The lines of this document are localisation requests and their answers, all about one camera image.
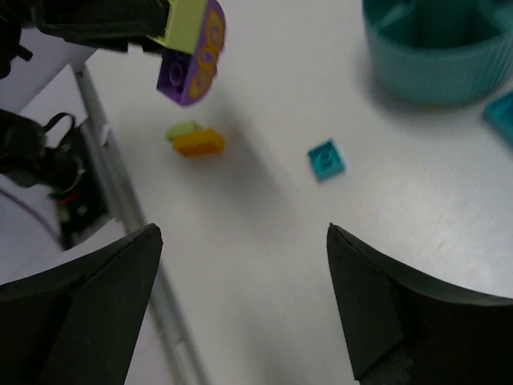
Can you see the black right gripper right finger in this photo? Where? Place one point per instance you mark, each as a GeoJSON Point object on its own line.
{"type": "Point", "coordinates": [403, 326]}

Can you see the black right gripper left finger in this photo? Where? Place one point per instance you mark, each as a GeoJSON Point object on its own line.
{"type": "Point", "coordinates": [78, 323]}

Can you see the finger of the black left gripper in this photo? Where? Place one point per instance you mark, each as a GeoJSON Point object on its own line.
{"type": "Point", "coordinates": [112, 25]}

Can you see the lime green lego brick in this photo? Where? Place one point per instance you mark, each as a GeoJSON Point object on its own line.
{"type": "Point", "coordinates": [182, 29]}

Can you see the purple round lego brick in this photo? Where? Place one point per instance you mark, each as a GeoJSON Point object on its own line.
{"type": "Point", "coordinates": [185, 78]}

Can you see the light green small lego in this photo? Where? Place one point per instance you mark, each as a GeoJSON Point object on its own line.
{"type": "Point", "coordinates": [183, 128]}

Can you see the yellow-orange long lego brick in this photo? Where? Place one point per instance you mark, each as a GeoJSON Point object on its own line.
{"type": "Point", "coordinates": [199, 143]}

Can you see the small teal square lego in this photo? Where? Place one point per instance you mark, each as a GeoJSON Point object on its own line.
{"type": "Point", "coordinates": [325, 160]}

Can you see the teal long lego brick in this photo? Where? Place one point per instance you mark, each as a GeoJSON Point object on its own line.
{"type": "Point", "coordinates": [498, 113]}

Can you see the teal round divided container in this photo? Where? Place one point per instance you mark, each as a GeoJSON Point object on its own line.
{"type": "Point", "coordinates": [443, 52]}

